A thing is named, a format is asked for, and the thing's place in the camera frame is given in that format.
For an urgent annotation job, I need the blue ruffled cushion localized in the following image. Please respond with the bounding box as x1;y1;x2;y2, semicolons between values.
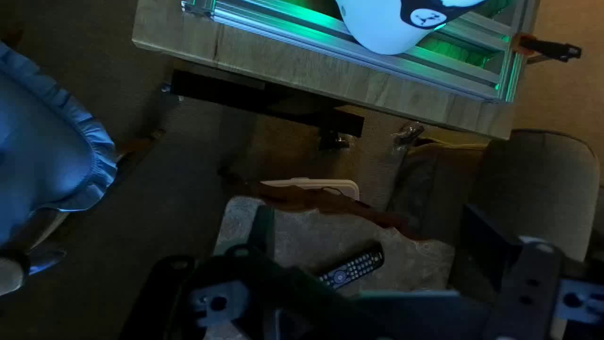
0;39;120;247

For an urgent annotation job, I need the orange black clamp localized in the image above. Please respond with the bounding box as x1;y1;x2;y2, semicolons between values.
511;34;583;64

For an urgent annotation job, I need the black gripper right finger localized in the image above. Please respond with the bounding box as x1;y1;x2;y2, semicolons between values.
449;202;604;340

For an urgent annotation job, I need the grey couch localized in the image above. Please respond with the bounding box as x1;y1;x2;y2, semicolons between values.
383;128;600;291

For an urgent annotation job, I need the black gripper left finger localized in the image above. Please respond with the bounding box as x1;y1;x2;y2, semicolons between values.
118;206;352;340

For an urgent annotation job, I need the black remote control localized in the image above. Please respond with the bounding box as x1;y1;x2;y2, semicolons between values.
317;241;385;289

